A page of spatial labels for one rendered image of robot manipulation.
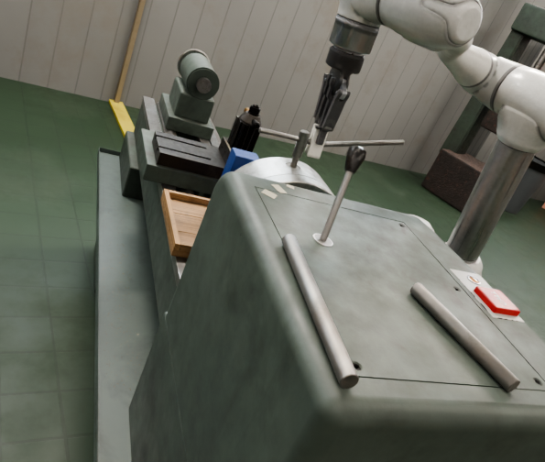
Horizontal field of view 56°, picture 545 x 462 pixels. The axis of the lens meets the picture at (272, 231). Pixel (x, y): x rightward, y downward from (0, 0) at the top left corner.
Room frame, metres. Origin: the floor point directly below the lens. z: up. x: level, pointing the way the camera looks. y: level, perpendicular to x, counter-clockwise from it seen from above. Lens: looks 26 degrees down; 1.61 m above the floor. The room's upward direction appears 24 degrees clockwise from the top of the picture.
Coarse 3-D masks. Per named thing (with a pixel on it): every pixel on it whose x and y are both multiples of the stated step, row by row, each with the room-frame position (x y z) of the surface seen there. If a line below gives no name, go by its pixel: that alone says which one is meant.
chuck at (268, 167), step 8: (256, 160) 1.13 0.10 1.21; (264, 160) 1.12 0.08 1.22; (272, 160) 1.13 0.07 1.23; (280, 160) 1.13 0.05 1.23; (288, 160) 1.14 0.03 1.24; (240, 168) 1.11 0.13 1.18; (248, 168) 1.10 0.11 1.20; (256, 168) 1.09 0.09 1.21; (264, 168) 1.09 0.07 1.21; (272, 168) 1.09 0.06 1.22; (280, 168) 1.09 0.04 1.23; (288, 168) 1.10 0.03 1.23; (304, 168) 1.14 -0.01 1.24; (256, 176) 1.06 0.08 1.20; (264, 176) 1.06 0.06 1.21; (312, 176) 1.12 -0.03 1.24; (320, 176) 1.19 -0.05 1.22
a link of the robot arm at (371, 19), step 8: (344, 0) 1.08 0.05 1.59; (352, 0) 1.07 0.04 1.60; (360, 0) 1.06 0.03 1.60; (368, 0) 1.05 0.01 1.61; (376, 0) 1.03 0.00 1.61; (344, 8) 1.09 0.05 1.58; (352, 8) 1.07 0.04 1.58; (360, 8) 1.06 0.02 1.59; (368, 8) 1.05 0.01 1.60; (376, 8) 1.03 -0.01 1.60; (344, 16) 1.08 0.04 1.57; (352, 16) 1.08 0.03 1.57; (360, 16) 1.07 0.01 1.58; (368, 16) 1.06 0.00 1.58; (376, 16) 1.05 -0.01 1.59; (368, 24) 1.08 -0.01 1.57; (376, 24) 1.09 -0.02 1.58
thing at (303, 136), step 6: (300, 132) 1.11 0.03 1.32; (306, 132) 1.12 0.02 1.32; (300, 138) 1.11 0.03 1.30; (306, 138) 1.11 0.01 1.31; (300, 144) 1.11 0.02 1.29; (294, 150) 1.11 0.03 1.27; (300, 150) 1.11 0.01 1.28; (294, 156) 1.11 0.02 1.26; (300, 156) 1.12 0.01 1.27; (294, 162) 1.12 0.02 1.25
